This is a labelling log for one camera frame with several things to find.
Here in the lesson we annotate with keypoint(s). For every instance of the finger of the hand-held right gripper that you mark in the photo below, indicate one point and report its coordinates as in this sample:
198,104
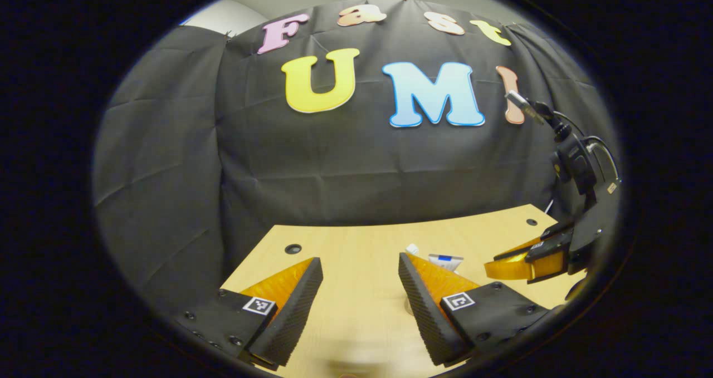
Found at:
551,244
518,268

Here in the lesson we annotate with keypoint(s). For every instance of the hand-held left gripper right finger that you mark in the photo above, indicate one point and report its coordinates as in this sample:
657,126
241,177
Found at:
426,317

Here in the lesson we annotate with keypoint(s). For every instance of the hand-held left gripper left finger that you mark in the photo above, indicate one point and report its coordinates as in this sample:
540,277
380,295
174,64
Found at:
295,317

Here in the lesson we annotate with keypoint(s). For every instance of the white toothpaste tube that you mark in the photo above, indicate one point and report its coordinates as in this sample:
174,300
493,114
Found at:
445,262

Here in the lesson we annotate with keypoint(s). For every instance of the white toothbrush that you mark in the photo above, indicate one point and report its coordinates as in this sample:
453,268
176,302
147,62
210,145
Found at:
412,249

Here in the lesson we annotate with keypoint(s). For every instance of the light wooden desktop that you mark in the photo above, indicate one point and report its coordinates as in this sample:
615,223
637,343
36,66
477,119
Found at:
356,289

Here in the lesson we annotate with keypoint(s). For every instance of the black backdrop cloth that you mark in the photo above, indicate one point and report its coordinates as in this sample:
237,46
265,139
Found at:
334,166

